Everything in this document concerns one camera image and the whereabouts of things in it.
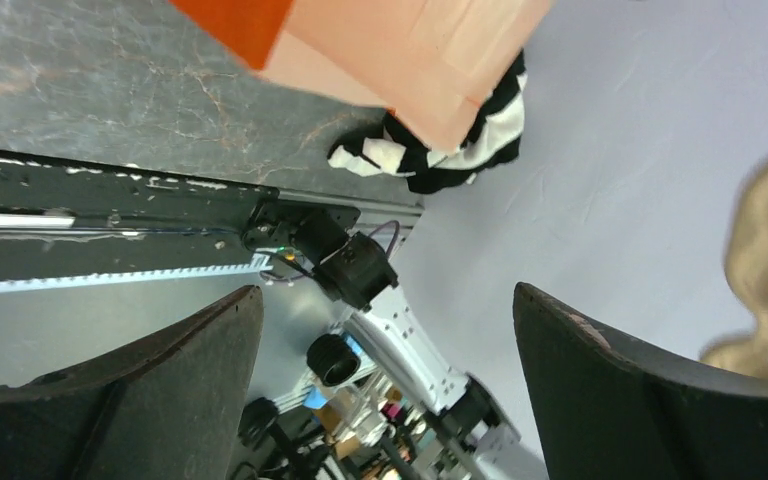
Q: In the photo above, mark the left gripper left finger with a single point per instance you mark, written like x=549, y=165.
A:
x=166, y=406

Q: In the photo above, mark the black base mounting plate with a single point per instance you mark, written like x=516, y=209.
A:
x=72, y=223

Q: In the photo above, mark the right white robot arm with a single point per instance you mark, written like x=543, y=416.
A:
x=355, y=269

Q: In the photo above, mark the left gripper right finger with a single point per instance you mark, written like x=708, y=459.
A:
x=608, y=405

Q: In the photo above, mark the orange paper bag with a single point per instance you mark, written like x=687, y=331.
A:
x=432, y=63

